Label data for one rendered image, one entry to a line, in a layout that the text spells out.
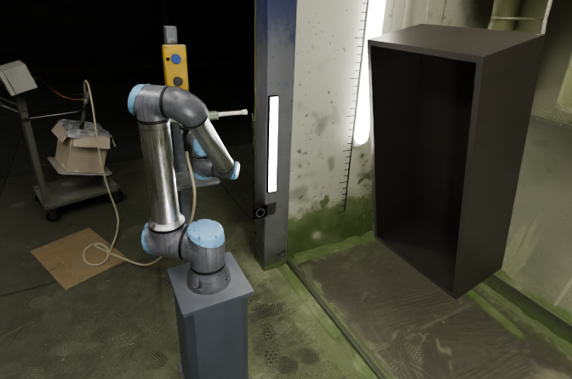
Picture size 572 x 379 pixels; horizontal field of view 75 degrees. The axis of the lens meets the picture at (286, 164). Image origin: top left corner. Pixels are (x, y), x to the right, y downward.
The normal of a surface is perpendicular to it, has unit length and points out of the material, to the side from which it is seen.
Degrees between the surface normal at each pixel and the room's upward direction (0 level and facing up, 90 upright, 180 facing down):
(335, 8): 90
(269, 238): 90
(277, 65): 90
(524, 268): 57
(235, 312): 90
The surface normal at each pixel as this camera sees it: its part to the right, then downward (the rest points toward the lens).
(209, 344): 0.46, 0.36
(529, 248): -0.72, -0.37
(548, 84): -0.89, 0.15
